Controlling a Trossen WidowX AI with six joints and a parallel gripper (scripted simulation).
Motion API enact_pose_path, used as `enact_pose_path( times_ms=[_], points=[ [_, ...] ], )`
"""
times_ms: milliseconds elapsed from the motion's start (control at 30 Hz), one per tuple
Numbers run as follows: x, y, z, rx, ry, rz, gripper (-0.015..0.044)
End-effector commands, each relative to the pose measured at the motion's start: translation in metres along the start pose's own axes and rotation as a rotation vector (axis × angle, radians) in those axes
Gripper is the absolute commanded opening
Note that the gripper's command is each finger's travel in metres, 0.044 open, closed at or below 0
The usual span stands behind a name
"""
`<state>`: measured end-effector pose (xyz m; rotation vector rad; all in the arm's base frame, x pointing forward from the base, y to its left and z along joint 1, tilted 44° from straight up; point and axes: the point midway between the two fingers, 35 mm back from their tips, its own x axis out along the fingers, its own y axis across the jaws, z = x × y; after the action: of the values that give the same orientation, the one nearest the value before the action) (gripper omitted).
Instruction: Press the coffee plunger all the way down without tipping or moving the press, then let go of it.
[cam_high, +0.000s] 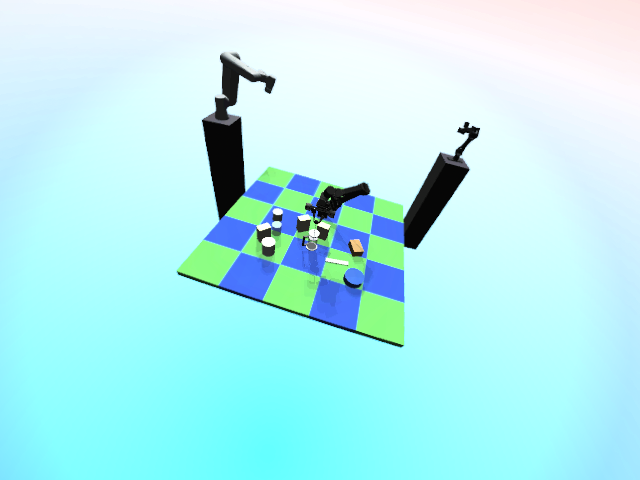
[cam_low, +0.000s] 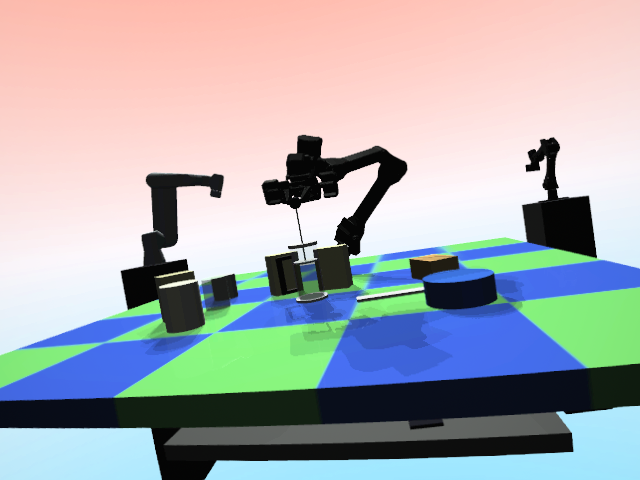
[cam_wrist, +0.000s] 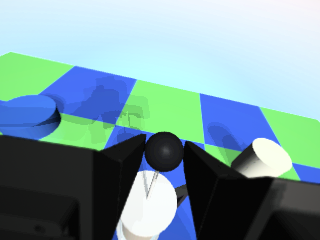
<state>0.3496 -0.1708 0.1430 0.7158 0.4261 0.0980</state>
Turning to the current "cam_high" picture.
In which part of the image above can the white french press with black knob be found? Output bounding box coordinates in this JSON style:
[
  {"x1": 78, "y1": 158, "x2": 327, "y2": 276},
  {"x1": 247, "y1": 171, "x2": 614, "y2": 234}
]
[{"x1": 302, "y1": 220, "x2": 320, "y2": 251}]

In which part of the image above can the white thin rod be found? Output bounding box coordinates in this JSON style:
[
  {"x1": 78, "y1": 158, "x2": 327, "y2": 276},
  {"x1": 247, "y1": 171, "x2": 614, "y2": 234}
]
[{"x1": 325, "y1": 258, "x2": 348, "y2": 266}]

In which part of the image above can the brown box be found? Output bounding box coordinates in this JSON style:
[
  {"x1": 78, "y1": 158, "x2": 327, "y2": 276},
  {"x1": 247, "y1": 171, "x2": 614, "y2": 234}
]
[{"x1": 348, "y1": 240, "x2": 364, "y2": 257}]

